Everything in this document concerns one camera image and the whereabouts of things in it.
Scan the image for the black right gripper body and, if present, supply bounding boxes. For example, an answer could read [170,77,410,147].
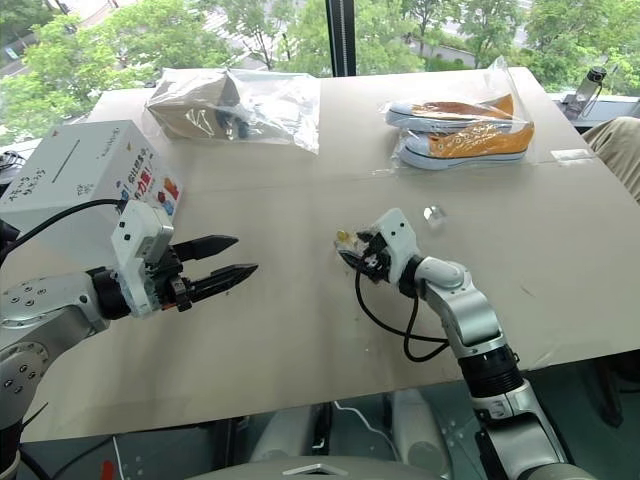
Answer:
[355,228,397,287]

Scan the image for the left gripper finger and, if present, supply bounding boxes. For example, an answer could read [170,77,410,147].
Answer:
[187,263,260,304]
[173,234,240,264]

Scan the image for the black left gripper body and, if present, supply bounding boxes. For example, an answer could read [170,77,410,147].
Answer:
[144,245,194,314]

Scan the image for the white printed box with slot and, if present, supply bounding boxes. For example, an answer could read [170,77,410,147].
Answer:
[0,119,184,252]

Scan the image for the brown cardboard table cover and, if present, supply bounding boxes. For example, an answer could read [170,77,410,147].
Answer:
[19,67,640,444]

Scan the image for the small clear plastic piece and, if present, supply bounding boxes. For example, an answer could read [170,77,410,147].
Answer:
[422,203,450,230]

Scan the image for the brown paper package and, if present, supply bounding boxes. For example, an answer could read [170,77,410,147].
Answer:
[145,68,241,144]

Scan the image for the orange canvas sneaker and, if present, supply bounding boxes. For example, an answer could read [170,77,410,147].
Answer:
[398,121,536,170]
[385,93,517,127]

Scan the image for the brown shoes in plastic bag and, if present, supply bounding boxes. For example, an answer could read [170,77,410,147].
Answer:
[142,66,322,155]

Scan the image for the silver robot torso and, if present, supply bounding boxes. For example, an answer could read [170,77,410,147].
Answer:
[192,387,501,480]

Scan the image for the orange sneakers in plastic bag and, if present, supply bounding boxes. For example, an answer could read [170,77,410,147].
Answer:
[370,54,597,177]

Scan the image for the beige fabric bundle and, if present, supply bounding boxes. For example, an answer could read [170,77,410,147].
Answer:
[582,116,640,204]

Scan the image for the clear water bottle black lid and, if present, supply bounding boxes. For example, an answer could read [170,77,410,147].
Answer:
[573,65,609,120]

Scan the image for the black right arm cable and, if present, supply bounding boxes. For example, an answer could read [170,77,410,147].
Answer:
[353,264,451,363]

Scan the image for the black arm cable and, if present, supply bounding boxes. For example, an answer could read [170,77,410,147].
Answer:
[0,198,126,266]
[353,264,451,363]

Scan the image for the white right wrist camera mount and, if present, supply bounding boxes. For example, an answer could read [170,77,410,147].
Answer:
[372,208,419,286]

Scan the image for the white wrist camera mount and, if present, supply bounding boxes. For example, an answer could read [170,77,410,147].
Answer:
[372,208,419,286]
[109,199,175,319]

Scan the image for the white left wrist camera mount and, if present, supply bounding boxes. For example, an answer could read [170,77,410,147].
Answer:
[109,199,175,319]

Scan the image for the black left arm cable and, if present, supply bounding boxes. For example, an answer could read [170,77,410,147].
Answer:
[0,198,126,266]

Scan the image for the black window frame post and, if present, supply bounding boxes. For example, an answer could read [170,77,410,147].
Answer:
[325,0,357,79]

